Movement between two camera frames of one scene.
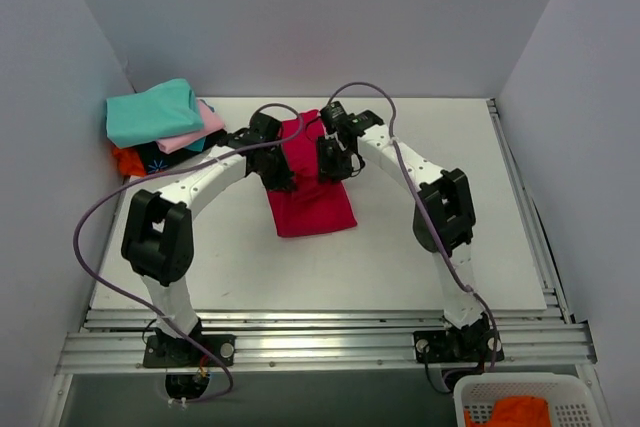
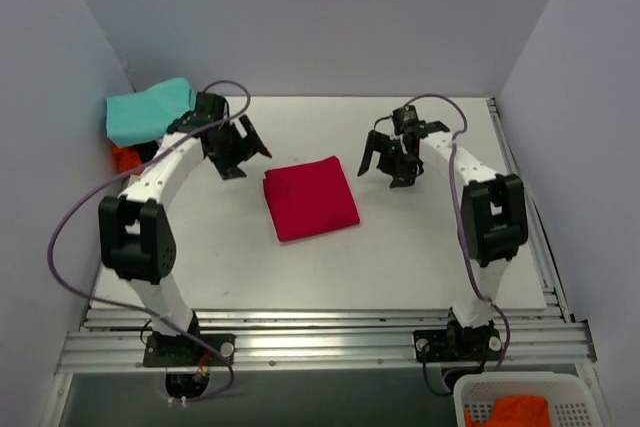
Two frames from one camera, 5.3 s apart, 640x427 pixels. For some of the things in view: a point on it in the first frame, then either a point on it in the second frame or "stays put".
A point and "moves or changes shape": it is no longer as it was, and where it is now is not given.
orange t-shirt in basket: [521, 411] stays put
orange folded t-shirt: [130, 162] stays put
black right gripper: [331, 167] -> [388, 159]
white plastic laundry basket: [568, 403] stays put
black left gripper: [279, 175] -> [235, 145]
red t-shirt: [314, 205] moves or changes shape
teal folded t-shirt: [165, 109] stays put
